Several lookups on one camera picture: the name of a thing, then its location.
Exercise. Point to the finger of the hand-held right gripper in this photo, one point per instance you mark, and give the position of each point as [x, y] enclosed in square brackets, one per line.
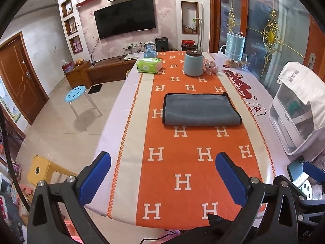
[314, 170]
[295, 171]

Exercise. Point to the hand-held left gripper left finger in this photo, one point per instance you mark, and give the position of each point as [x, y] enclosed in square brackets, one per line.
[95, 178]

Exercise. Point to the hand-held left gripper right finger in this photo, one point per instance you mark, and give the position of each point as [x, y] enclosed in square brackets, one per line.
[231, 180]

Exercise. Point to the grey-blue towel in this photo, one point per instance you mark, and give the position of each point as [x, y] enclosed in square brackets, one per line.
[200, 109]

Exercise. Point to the white stool with green dots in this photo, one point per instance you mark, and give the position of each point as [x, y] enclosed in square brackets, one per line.
[304, 188]

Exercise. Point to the white countertop appliance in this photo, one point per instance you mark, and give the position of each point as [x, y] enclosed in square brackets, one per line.
[287, 122]

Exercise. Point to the orange letter-print table runner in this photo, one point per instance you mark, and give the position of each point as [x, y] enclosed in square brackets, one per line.
[182, 157]

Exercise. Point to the yellow plastic stool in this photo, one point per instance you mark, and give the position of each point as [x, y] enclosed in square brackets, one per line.
[42, 169]

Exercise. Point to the pink plastic stool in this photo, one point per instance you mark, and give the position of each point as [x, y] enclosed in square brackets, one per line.
[72, 230]

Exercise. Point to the white red-print tablecloth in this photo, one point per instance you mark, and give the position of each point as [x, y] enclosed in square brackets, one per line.
[116, 122]

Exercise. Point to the blue round stool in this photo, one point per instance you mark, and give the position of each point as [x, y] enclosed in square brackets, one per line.
[75, 93]

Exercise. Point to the black floor mat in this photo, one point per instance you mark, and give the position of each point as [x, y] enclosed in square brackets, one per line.
[95, 88]

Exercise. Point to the white cloth cover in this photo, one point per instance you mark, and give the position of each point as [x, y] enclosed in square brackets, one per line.
[304, 81]

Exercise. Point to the wooden television cabinet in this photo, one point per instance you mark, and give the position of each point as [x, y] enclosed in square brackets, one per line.
[106, 68]

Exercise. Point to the red tissue packet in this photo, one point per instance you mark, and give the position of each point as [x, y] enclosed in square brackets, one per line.
[67, 67]

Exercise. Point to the pink plush toy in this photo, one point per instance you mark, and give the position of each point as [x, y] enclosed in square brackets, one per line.
[211, 66]

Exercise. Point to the fruit on cabinet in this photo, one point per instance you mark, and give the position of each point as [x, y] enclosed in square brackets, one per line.
[78, 62]

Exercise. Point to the clear glass cup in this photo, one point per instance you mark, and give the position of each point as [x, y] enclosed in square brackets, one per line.
[245, 62]

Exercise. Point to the brown wooden door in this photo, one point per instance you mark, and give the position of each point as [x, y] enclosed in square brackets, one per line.
[21, 81]

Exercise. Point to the light blue lidded jar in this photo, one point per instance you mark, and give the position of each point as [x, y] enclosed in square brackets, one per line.
[193, 64]

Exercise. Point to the white squeeze bottle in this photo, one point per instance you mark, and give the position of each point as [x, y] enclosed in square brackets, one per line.
[221, 58]

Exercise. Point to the green tissue box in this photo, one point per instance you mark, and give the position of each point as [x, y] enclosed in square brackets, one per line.
[149, 65]

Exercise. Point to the white set-top box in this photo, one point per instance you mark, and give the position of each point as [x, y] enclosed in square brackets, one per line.
[133, 56]

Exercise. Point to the light blue cylinder on wooden base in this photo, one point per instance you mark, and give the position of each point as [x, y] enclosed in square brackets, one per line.
[234, 47]

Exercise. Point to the blue snow globe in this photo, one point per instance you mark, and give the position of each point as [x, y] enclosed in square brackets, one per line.
[150, 50]

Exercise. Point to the dark bucket with red lid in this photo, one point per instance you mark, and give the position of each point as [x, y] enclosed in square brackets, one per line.
[189, 45]

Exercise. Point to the gold door ornament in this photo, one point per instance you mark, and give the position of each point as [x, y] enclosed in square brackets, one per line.
[271, 30]

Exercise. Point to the black air fryer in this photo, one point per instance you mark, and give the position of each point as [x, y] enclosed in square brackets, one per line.
[162, 44]

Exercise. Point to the white mop pole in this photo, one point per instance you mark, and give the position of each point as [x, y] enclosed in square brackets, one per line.
[200, 28]

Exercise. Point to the white wall power outlet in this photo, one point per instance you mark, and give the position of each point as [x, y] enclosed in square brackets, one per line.
[131, 45]

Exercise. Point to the black wall television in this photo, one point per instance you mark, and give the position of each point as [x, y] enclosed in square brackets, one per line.
[124, 17]

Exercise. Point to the red wall shelf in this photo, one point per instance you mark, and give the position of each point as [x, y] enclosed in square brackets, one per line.
[88, 0]

